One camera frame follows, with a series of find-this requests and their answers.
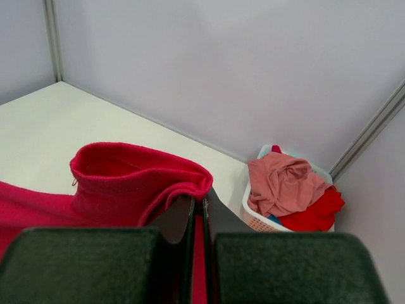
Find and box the left corner aluminium post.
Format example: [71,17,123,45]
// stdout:
[42,0,63,82]

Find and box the crimson red t shirt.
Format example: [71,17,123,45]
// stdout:
[0,142,214,304]

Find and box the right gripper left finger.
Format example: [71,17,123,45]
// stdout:
[1,196,195,303]

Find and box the white plastic laundry basket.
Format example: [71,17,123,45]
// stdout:
[242,144,333,232]

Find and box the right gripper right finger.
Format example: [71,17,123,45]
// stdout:
[202,190,389,303]

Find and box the bright red t shirt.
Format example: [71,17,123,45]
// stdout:
[281,184,345,231]

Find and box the turquoise t shirt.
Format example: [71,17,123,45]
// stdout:
[267,151,319,227]

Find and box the salmon pink t shirt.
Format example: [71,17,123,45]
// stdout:
[247,152,332,217]

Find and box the right corner aluminium post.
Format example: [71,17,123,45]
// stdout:
[330,81,404,181]

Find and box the corner aluminium post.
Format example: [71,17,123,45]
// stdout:
[330,81,404,181]
[42,0,63,82]

